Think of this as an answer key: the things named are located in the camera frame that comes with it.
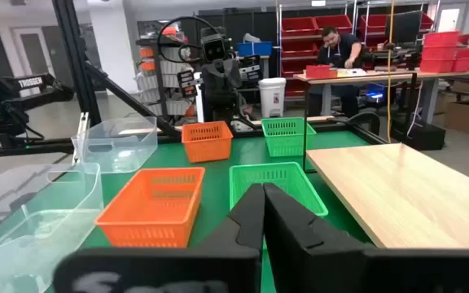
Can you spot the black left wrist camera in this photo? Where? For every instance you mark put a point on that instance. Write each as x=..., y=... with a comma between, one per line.
x=214, y=49

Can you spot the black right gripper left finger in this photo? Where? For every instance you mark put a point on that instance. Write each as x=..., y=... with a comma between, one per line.
x=242, y=228

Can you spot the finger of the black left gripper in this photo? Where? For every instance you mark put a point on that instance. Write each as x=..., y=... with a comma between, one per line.
x=230, y=85
x=212, y=85

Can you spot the white trash bin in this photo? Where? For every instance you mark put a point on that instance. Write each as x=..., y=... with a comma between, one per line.
x=271, y=97

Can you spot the wooden shelf board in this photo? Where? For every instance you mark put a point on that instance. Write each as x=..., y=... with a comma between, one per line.
x=401, y=195

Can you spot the green plastic basket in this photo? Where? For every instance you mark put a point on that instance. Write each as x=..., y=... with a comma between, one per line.
x=285, y=142
x=299, y=191

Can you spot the metal parts cart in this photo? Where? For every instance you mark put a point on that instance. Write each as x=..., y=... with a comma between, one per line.
x=165, y=69

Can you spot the person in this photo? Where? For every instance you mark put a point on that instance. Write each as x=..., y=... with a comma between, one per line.
x=340, y=49

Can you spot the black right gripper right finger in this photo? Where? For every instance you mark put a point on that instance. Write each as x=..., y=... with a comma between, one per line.
x=299, y=228

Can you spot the metal storage rack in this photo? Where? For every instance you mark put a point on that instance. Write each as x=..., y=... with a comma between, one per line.
x=280, y=61

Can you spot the green table mat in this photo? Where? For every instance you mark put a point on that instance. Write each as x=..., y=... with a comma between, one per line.
x=218, y=179

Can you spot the orange plastic basket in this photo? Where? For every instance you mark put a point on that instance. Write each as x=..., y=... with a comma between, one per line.
x=145, y=236
x=206, y=148

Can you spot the black computer monitor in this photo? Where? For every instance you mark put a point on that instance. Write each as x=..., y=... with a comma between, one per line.
x=403, y=28

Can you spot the wooden work table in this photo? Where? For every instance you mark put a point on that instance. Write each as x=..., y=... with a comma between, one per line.
x=381, y=76

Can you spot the blue plastic bin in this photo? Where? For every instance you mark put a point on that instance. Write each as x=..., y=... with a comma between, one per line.
x=255, y=49

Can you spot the silver frame bracket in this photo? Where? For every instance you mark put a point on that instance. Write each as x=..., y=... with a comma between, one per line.
x=80, y=134

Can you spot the clear plastic bin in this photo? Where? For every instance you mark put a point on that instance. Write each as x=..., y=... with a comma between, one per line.
x=75, y=195
x=137, y=138

